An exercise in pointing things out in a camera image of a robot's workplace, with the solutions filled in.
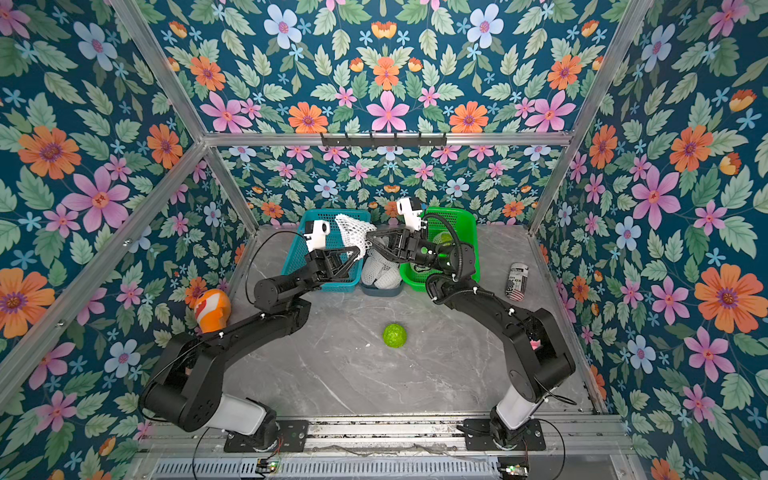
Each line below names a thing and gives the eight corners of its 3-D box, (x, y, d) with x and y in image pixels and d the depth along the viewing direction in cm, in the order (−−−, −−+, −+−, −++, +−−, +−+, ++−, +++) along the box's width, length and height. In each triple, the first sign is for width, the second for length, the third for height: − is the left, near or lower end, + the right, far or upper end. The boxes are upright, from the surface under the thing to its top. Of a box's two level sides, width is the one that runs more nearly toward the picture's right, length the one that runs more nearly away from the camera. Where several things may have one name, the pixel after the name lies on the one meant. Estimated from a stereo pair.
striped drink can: (503, 297, 102) (507, 291, 99) (509, 267, 111) (512, 260, 107) (521, 303, 101) (525, 296, 97) (525, 272, 109) (529, 264, 106)
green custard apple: (381, 343, 92) (380, 334, 87) (391, 328, 95) (390, 319, 90) (397, 352, 90) (397, 344, 85) (407, 337, 93) (407, 328, 88)
